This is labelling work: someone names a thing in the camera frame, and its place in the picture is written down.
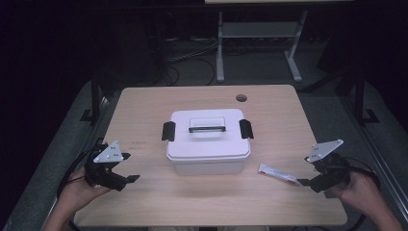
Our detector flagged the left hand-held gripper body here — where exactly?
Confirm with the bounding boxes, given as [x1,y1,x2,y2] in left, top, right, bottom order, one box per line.
[84,140,129,193]

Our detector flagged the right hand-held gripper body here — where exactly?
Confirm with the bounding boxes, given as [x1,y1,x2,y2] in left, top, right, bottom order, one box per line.
[306,139,352,193]

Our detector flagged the white tube with red label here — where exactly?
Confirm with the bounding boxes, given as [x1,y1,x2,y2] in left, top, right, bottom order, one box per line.
[257,163,302,187]

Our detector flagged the black plate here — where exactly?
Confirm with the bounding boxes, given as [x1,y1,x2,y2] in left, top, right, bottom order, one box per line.
[188,125,227,134]

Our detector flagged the person's left hand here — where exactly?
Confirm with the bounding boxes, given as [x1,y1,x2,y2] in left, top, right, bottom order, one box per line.
[59,167,112,214]

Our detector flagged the person's right hand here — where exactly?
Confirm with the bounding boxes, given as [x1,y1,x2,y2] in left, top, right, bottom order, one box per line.
[327,170,383,210]

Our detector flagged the black box latch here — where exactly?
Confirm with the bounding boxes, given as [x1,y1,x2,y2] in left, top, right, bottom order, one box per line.
[239,118,255,141]
[161,120,177,142]

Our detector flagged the black metal stand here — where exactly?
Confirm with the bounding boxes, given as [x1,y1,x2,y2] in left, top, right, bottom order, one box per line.
[351,62,380,125]
[79,71,104,123]

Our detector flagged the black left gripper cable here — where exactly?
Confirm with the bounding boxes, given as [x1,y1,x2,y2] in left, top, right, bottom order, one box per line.
[56,145,101,198]

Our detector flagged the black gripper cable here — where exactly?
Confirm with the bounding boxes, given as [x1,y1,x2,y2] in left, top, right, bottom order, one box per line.
[345,156,382,231]
[56,145,101,198]

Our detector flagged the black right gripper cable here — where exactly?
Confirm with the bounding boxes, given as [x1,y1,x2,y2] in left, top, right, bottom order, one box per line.
[345,156,382,231]

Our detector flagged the bundle of floor cables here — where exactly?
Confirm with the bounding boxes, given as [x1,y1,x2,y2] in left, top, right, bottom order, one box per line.
[165,36,220,87]

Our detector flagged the white metal frame table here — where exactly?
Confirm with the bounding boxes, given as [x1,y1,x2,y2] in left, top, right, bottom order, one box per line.
[205,0,354,84]

